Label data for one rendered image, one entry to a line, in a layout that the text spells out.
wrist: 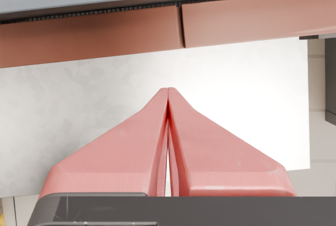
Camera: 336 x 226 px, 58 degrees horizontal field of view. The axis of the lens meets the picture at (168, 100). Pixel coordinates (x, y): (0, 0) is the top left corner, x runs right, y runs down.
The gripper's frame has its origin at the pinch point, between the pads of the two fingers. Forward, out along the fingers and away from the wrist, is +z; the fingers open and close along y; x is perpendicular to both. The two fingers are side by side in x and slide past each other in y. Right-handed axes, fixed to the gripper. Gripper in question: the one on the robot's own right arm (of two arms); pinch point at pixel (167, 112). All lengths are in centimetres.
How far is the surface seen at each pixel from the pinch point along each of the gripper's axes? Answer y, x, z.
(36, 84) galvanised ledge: 19.0, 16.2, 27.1
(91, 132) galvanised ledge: 11.3, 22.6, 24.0
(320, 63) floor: -56, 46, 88
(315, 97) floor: -55, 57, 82
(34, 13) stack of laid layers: 11.7, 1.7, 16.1
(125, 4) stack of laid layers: 3.7, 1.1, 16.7
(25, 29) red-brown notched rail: 13.3, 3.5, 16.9
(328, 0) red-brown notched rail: -14.5, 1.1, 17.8
